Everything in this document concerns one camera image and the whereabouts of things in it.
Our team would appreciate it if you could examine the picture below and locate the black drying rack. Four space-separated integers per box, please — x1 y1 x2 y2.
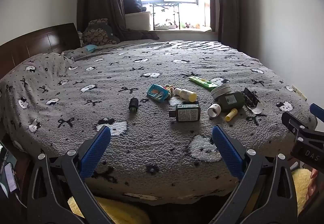
149 2 181 30

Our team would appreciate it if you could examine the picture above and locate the dark patterned pillow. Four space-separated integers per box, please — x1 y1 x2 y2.
82 18 120 46

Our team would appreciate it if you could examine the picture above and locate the dark green labelled bottle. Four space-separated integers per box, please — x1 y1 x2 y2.
169 104 201 122

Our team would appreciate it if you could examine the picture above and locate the white box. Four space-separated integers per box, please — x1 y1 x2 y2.
125 11 151 30

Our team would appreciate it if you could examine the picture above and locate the small dark bottle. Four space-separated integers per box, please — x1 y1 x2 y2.
129 97 139 112

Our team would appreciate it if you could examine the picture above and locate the brown wooden headboard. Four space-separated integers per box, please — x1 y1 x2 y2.
0 23 81 74

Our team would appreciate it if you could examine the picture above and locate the dark clothes pile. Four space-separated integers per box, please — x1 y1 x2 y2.
123 0 147 13

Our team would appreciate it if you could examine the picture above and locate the grey cat print blanket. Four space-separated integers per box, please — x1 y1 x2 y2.
0 40 318 205

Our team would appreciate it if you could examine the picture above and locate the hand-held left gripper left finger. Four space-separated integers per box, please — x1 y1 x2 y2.
27 125 112 224

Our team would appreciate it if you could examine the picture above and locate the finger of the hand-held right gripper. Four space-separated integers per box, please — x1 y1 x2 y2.
310 103 324 116
281 112 324 138

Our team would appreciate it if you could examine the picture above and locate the white tape roll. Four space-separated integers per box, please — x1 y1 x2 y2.
208 103 222 117

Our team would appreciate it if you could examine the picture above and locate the dark grey cloth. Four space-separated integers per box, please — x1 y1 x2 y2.
121 28 160 42

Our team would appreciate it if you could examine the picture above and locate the round metal tin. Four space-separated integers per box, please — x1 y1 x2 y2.
211 85 232 100

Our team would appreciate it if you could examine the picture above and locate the yellow fluffy cloth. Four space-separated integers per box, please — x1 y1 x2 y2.
67 168 314 224

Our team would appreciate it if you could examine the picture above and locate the dark green pouch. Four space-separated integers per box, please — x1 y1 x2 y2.
217 92 245 112

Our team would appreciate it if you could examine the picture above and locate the smartphone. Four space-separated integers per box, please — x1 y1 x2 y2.
2 162 19 193

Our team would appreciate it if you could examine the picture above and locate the green tube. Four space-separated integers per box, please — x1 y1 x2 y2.
189 76 218 91

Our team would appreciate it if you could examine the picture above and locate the blue snack packet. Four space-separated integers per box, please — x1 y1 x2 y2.
147 84 169 102

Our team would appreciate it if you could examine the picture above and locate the row of small figurines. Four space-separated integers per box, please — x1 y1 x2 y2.
154 18 206 30

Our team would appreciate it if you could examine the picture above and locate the wall outlet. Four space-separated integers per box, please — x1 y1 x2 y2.
291 85 307 101

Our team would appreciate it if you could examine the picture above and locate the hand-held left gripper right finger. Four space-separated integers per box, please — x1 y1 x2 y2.
212 125 298 224

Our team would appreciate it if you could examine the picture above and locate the white bottle with yellow cap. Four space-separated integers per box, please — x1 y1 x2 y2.
174 88 197 102

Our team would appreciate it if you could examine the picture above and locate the black and white packet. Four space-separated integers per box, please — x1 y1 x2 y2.
242 87 264 114

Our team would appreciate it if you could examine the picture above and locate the yellow lip balm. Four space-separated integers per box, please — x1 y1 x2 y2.
225 109 238 122

